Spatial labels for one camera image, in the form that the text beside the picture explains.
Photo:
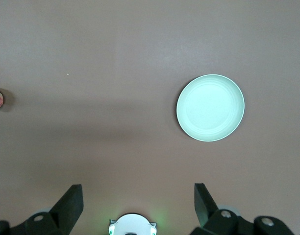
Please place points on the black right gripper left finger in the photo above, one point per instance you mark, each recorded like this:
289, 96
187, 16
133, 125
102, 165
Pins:
61, 215

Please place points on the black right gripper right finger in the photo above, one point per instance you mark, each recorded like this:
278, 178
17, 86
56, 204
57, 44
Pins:
213, 220

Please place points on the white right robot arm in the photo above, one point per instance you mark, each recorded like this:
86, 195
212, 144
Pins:
132, 225

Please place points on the pale green round plate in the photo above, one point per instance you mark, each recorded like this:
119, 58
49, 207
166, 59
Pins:
210, 107

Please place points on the brown table cover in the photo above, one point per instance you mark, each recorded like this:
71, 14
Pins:
91, 49

